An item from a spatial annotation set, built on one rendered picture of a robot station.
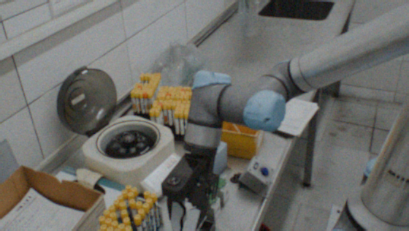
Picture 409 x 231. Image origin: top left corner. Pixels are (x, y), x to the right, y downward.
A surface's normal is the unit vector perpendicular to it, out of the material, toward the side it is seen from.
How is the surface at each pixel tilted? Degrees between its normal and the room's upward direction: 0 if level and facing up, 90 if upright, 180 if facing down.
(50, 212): 1
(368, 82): 90
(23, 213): 1
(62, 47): 90
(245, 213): 0
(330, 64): 84
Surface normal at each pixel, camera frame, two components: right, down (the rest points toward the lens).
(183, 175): -0.10, -0.90
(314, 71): -0.68, 0.31
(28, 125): 0.88, 0.16
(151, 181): 0.27, -0.69
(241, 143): -0.39, 0.48
